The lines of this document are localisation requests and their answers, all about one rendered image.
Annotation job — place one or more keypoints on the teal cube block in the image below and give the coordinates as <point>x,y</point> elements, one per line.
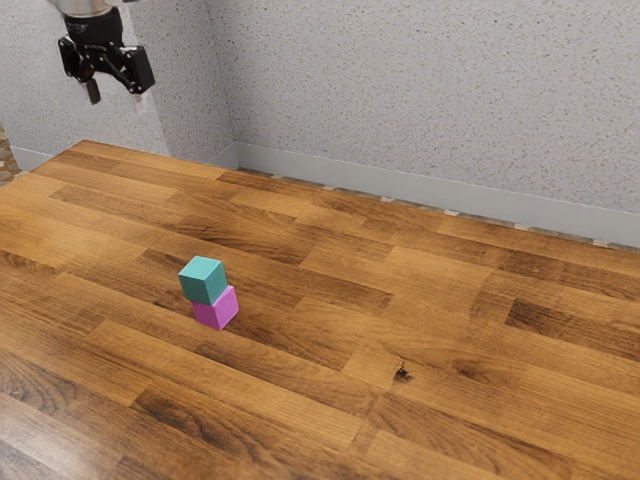
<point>201,281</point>

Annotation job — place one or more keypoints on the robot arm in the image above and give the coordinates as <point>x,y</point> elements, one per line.
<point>82,5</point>

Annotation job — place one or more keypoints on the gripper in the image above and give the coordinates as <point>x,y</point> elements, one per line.
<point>95,29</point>

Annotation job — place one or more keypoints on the pink cube block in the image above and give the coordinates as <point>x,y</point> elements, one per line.
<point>220,311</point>

